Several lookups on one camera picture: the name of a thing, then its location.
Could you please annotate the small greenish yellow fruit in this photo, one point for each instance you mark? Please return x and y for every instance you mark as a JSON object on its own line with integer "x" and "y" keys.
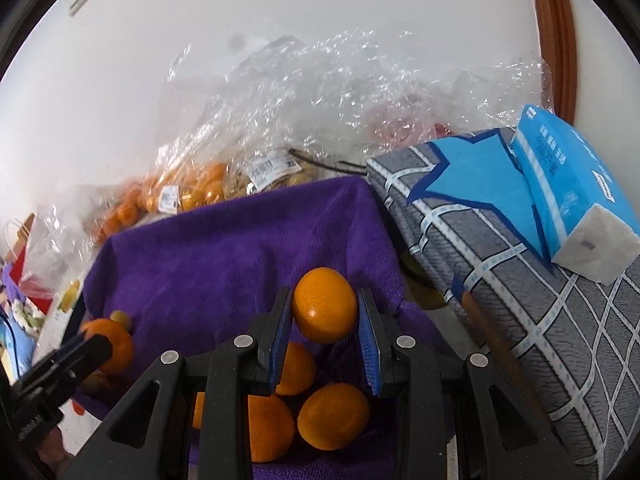
{"x": 121, "y": 317}

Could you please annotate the clear bag of oranges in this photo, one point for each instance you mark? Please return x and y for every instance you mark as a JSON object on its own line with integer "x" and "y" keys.
{"x": 195, "y": 185}

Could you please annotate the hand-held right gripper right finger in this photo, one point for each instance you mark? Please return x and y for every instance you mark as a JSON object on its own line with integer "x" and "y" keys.
{"x": 368, "y": 355}

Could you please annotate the purple towel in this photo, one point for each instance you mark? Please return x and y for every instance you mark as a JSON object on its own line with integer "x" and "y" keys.
{"x": 200, "y": 270}

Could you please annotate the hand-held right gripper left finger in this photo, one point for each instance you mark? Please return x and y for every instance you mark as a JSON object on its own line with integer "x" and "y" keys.
{"x": 281, "y": 340}

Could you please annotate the grey checked cushion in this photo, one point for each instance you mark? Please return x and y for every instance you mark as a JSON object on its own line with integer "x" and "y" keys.
{"x": 500, "y": 280}

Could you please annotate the clear bag of yellowish fruit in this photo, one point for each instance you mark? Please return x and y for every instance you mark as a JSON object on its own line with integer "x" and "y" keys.
{"x": 300, "y": 177}

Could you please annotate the large crinkled clear plastic bag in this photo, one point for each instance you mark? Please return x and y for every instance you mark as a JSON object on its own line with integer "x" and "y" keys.
{"x": 325, "y": 90}

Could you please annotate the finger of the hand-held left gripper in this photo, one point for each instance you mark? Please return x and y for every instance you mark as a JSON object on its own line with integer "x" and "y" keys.
{"x": 75, "y": 362}

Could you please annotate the orange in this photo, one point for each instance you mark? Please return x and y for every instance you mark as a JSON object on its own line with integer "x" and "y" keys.
{"x": 300, "y": 367}
{"x": 332, "y": 415}
{"x": 272, "y": 427}
{"x": 198, "y": 410}
{"x": 122, "y": 355}
{"x": 325, "y": 305}

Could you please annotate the brown wooden door frame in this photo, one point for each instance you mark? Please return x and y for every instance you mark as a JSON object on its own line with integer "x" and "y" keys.
{"x": 552, "y": 35}

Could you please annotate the blue tissue pack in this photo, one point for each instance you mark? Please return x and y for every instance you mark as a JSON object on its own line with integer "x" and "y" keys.
{"x": 560, "y": 180}

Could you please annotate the crumpled clear plastic bag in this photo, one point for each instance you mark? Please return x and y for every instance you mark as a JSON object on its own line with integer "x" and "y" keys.
{"x": 60, "y": 230}

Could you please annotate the fruit-printed white tablecloth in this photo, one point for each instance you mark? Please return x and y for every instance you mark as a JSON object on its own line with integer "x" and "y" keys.
{"x": 65, "y": 305}

